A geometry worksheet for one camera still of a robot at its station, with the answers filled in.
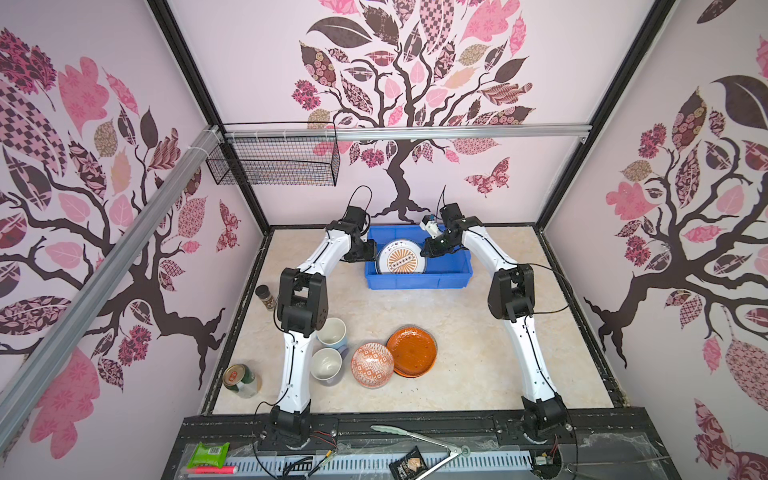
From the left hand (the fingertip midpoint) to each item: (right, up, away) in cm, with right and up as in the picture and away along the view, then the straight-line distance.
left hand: (369, 257), depth 100 cm
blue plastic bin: (+31, -4, +6) cm, 31 cm away
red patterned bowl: (+2, -30, -19) cm, 36 cm away
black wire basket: (-21, +34, -6) cm, 41 cm away
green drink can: (-31, -29, -28) cm, 51 cm away
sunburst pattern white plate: (+11, 0, +5) cm, 12 cm away
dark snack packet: (+12, -49, -32) cm, 60 cm away
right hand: (+20, +3, +5) cm, 21 cm away
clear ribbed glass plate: (+15, -27, -15) cm, 34 cm away
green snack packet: (-37, -47, -31) cm, 67 cm away
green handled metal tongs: (+23, -46, -31) cm, 60 cm away
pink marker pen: (-34, -49, -32) cm, 68 cm away
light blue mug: (-10, -23, -13) cm, 28 cm away
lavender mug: (-11, -30, -17) cm, 37 cm away
